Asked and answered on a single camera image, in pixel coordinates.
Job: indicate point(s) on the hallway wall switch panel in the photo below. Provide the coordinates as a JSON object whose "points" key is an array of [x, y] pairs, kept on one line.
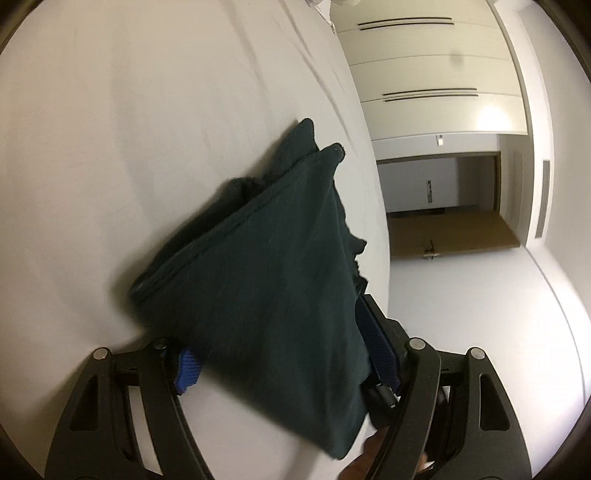
{"points": [[430, 191]]}

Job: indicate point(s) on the white wardrobe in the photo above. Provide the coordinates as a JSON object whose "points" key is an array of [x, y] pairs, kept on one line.
{"points": [[415, 55]]}

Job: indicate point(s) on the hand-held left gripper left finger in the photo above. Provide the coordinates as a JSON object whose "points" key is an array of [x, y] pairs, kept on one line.
{"points": [[187, 369]]}

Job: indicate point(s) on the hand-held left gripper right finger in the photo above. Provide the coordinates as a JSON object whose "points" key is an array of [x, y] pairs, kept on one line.
{"points": [[383, 350]]}

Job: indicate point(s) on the white bed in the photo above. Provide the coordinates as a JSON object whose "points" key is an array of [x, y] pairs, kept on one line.
{"points": [[115, 138]]}

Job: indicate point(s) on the dark green knit garment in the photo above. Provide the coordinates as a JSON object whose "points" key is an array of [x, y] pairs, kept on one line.
{"points": [[268, 286]]}

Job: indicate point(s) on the brown wooden door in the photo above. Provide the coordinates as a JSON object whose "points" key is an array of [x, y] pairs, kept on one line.
{"points": [[461, 235]]}

